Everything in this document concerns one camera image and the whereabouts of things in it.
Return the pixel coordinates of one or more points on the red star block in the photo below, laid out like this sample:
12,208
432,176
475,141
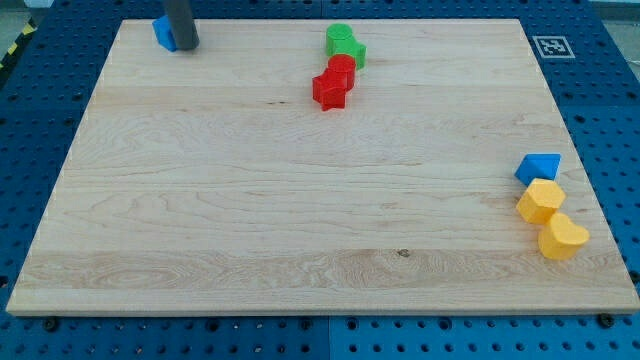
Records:
330,90

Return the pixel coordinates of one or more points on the light wooden board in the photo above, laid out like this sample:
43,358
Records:
211,183

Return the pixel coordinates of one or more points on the red cylinder block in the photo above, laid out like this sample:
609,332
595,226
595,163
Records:
342,67

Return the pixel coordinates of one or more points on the green star block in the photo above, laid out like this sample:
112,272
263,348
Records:
353,48

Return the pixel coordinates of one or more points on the green cylinder block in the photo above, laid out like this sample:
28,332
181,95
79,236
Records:
335,33

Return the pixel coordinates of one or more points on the blue triangular prism block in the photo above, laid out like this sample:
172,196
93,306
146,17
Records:
538,165

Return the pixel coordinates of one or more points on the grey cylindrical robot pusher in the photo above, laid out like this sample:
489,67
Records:
182,24

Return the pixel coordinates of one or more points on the blue cube block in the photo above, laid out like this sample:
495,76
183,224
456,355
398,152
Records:
162,30

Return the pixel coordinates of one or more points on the yellow hexagon block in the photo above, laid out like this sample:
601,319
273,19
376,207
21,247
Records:
541,199

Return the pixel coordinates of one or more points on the yellow heart block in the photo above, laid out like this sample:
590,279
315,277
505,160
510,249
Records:
560,238

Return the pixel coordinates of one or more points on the white fiducial marker tag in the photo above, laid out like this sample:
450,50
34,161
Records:
553,47

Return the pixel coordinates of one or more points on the black bolt bottom left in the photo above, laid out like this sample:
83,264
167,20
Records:
50,324

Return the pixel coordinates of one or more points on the black bolt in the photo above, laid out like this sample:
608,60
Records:
606,320
50,324

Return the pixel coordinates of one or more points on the black bolt bottom right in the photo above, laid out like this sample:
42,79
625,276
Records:
606,320

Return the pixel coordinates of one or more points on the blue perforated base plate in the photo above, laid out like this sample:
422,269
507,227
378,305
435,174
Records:
56,66

